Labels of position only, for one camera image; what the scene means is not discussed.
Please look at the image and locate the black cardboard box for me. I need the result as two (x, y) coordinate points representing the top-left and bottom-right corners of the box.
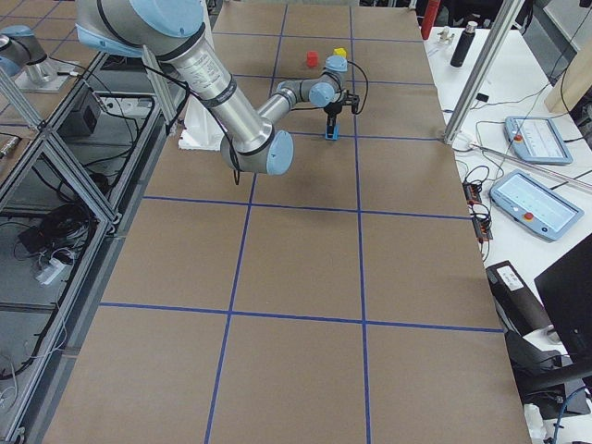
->
(486, 261), (551, 336)

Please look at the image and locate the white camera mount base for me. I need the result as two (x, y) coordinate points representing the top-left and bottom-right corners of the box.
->
(179, 96), (224, 152)

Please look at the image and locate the red cube block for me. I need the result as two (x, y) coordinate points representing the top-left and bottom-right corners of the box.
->
(305, 50), (319, 68)

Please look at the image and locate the black water bottle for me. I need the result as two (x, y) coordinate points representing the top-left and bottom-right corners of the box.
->
(450, 20), (478, 68)

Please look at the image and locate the black computer monitor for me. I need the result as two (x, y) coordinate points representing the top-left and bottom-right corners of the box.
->
(535, 236), (591, 360)

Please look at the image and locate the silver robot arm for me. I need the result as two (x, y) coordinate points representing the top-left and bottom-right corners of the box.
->
(76, 1), (348, 175)

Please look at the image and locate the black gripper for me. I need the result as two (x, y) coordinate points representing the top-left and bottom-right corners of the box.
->
(323, 102), (343, 136)

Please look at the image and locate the orange circuit board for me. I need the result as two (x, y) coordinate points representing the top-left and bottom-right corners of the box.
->
(462, 181), (482, 205)

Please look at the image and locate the teach pendant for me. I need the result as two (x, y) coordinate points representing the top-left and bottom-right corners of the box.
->
(489, 169), (585, 241)
(504, 117), (573, 166)

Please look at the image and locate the far teach pendant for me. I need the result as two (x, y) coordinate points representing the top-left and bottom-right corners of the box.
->
(504, 117), (573, 166)

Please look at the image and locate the red fire extinguisher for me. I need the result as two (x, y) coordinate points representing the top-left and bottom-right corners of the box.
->
(420, 0), (440, 41)

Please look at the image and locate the wrist camera black bracket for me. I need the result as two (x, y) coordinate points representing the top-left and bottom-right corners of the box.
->
(343, 92), (360, 116)

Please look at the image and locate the yellow cube block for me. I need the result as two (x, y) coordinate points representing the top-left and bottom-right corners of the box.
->
(333, 47), (347, 58)

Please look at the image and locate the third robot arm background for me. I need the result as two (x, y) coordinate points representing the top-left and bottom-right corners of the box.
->
(1, 25), (69, 93)

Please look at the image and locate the white power strip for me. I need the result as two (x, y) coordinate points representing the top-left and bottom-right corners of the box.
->
(36, 258), (66, 286)

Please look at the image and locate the blue cube block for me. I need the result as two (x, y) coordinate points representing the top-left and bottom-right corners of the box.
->
(324, 124), (339, 141)

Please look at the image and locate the black power adapter box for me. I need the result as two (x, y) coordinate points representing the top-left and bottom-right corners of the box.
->
(58, 92), (101, 138)

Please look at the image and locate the near teach pendant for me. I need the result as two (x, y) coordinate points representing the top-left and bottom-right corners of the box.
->
(489, 169), (585, 241)

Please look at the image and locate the aluminium frame post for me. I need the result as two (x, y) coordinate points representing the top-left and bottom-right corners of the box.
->
(443, 0), (524, 145)

